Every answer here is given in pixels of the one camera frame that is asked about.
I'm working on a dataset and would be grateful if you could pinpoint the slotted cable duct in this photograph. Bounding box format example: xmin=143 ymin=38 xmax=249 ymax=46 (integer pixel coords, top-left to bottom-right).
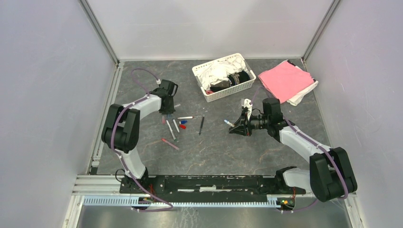
xmin=83 ymin=195 xmax=281 ymax=209

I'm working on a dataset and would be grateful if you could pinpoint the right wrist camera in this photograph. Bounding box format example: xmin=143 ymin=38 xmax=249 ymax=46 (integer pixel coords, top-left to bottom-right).
xmin=241 ymin=99 xmax=253 ymax=109

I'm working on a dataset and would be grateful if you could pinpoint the black cloth in basket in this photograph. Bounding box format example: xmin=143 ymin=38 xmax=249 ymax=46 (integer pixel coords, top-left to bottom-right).
xmin=210 ymin=71 xmax=250 ymax=93

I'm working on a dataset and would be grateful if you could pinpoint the red tipped white marker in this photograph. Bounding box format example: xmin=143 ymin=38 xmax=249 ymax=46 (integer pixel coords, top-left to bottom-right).
xmin=177 ymin=116 xmax=194 ymax=120

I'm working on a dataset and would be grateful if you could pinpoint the white cloth in basket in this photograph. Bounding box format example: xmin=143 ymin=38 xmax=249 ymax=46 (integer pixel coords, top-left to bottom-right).
xmin=196 ymin=57 xmax=246 ymax=90

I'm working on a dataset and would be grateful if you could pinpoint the white folded cloth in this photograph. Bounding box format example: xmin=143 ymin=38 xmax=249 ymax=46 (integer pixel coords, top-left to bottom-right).
xmin=279 ymin=60 xmax=318 ymax=106

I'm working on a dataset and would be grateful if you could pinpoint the white plastic basket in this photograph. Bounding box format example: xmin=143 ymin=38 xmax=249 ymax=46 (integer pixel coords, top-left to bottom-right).
xmin=192 ymin=53 xmax=257 ymax=103

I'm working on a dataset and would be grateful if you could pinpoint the pink folded cloth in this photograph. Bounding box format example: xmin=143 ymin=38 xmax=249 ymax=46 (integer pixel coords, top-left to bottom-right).
xmin=258 ymin=60 xmax=318 ymax=106

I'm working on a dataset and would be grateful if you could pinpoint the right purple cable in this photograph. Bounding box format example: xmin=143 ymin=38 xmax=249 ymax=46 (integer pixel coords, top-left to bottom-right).
xmin=250 ymin=85 xmax=349 ymax=213

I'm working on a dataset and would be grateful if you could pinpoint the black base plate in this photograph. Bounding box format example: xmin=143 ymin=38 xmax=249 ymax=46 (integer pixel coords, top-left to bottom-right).
xmin=119 ymin=175 xmax=306 ymax=204

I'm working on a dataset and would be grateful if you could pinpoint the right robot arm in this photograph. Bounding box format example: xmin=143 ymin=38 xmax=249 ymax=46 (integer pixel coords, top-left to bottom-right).
xmin=229 ymin=98 xmax=358 ymax=202

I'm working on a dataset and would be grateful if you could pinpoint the white marker pen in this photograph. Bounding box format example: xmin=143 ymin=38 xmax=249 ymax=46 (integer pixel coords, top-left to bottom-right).
xmin=172 ymin=119 xmax=180 ymax=133

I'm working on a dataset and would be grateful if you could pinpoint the black pen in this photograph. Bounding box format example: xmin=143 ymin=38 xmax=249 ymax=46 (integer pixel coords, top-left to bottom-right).
xmin=199 ymin=114 xmax=205 ymax=135

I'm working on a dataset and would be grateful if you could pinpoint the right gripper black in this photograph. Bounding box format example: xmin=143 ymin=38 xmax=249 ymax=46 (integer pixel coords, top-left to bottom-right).
xmin=229 ymin=110 xmax=270 ymax=136

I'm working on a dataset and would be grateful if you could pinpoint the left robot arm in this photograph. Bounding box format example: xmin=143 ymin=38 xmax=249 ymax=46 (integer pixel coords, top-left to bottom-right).
xmin=101 ymin=79 xmax=178 ymax=194

